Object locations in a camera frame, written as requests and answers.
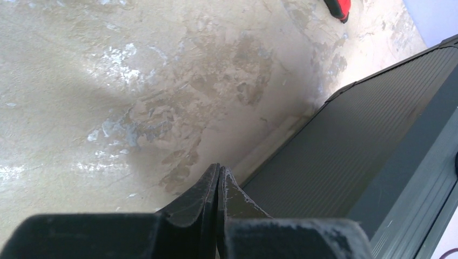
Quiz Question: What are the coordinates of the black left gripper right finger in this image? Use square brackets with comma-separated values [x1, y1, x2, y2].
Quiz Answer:
[217, 167, 373, 258]

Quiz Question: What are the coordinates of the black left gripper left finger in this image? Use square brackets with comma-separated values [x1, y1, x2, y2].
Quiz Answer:
[1, 164, 220, 258]

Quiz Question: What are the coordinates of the red utility knife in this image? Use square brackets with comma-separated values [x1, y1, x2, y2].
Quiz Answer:
[324, 0, 351, 24]

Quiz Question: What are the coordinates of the black poker set case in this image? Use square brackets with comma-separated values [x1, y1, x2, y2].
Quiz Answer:
[243, 36, 457, 258]

